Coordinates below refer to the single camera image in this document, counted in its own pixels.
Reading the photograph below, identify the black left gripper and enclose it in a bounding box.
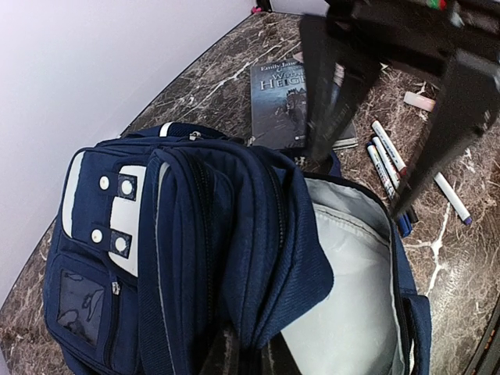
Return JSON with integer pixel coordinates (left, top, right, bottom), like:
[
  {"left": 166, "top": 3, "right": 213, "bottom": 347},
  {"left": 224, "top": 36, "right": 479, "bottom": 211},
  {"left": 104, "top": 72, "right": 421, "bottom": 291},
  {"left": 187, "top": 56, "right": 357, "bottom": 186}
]
[{"left": 299, "top": 1, "right": 499, "bottom": 217}]

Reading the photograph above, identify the Wuthering Heights dark book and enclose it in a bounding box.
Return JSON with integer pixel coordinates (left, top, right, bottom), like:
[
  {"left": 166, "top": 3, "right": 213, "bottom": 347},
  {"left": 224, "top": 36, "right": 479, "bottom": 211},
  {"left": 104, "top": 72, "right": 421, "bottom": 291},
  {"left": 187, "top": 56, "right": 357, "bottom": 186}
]
[{"left": 249, "top": 61, "right": 359, "bottom": 149}]

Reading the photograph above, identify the navy blue student backpack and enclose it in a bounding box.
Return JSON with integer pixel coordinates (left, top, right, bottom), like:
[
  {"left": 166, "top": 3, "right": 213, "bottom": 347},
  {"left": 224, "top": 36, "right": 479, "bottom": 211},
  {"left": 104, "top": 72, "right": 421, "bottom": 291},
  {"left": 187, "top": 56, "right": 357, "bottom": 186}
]
[{"left": 43, "top": 123, "right": 431, "bottom": 374}]

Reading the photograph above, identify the white marker red cap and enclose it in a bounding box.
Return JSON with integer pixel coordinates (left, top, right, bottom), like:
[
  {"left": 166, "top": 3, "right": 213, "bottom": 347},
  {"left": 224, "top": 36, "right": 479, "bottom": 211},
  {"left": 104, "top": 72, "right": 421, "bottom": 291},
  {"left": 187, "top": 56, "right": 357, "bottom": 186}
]
[{"left": 372, "top": 120, "right": 407, "bottom": 176}]

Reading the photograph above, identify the white marker purple cap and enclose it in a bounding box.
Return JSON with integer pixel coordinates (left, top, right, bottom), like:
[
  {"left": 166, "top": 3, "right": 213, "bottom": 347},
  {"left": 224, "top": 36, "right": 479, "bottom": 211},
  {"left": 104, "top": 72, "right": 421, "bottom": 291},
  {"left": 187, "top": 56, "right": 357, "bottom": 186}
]
[{"left": 434, "top": 173, "right": 472, "bottom": 225}]

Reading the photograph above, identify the white marker black cap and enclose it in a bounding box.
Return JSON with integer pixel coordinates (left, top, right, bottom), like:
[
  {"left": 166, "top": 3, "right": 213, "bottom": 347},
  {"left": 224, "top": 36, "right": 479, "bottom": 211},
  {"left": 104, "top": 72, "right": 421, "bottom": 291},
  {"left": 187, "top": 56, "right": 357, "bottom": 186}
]
[{"left": 372, "top": 136, "right": 419, "bottom": 224}]

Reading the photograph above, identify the white marker blue cap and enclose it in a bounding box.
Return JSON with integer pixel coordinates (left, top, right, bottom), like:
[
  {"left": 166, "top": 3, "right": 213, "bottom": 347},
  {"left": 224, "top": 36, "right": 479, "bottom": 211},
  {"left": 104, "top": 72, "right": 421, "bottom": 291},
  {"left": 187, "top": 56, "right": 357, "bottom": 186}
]
[{"left": 366, "top": 141, "right": 413, "bottom": 238}]

